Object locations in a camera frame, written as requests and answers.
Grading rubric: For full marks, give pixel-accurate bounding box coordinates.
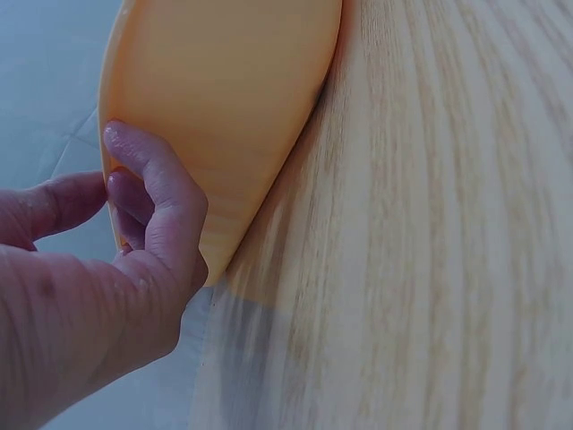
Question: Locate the person's left hand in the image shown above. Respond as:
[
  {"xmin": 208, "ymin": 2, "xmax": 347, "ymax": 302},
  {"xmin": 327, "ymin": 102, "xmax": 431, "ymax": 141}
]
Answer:
[{"xmin": 0, "ymin": 119, "xmax": 210, "ymax": 430}]

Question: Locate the orange plastic bowl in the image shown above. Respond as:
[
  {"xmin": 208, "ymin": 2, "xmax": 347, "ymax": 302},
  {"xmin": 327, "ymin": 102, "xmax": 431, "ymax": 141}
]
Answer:
[{"xmin": 96, "ymin": 0, "xmax": 345, "ymax": 288}]

